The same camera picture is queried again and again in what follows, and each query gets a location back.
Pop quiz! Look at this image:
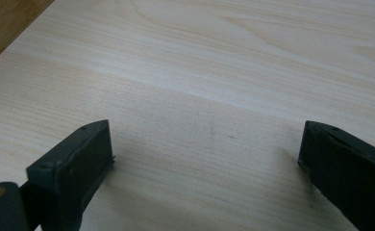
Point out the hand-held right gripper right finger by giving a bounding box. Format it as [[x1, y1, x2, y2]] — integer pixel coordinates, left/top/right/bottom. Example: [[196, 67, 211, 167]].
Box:
[[297, 120, 375, 231]]

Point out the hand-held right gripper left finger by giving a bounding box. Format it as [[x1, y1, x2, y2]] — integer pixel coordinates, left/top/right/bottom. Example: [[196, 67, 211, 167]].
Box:
[[20, 118, 116, 231]]

